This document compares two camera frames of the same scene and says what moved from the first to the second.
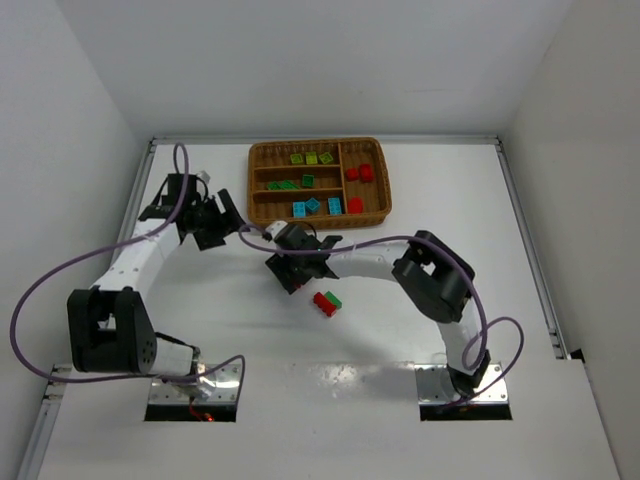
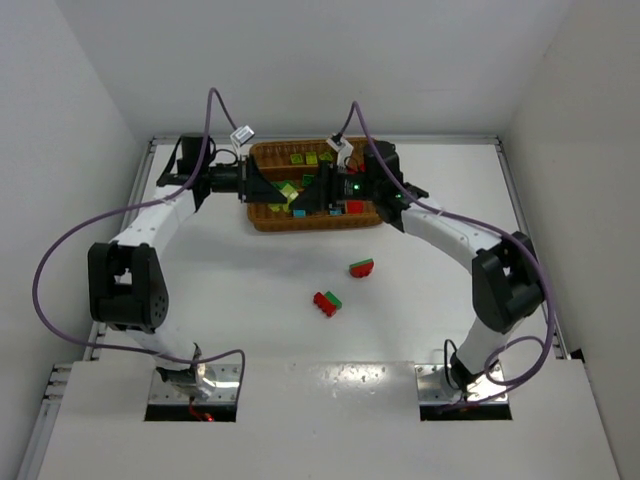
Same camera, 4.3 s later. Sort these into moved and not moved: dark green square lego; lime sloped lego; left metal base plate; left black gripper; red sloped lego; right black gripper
Moved: left black gripper; right black gripper
Not moved: lime sloped lego; dark green square lego; red sloped lego; left metal base plate
